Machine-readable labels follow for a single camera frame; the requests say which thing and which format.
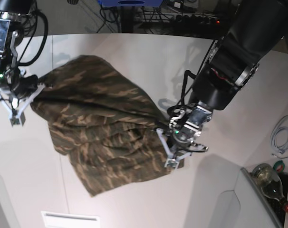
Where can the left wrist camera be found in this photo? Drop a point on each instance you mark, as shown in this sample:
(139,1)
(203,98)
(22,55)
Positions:
(171,163)

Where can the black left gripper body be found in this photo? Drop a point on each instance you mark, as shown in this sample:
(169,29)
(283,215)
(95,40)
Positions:
(186,124)

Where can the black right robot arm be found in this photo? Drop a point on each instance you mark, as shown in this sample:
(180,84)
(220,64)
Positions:
(18,18)

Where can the camouflage t-shirt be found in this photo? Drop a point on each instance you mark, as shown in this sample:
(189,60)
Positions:
(104,123)

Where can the blue box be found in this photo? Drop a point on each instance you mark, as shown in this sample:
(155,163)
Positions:
(130,3)

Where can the black power strip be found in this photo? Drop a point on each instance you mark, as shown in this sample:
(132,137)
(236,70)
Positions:
(196,20)

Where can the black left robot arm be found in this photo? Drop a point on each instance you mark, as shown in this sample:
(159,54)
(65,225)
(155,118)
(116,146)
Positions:
(226,68)

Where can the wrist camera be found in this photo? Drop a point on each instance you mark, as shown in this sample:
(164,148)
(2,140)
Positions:
(18,120)
(171,163)

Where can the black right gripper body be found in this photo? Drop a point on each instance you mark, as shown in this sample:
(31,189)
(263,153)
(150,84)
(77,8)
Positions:
(21,87)

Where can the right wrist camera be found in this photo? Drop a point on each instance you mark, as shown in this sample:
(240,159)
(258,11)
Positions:
(18,120)

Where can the green tape roll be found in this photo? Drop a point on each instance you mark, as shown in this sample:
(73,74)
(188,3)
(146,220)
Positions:
(279,166)

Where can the clear glass bottle red cap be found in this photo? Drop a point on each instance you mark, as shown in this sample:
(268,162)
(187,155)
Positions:
(270,184)

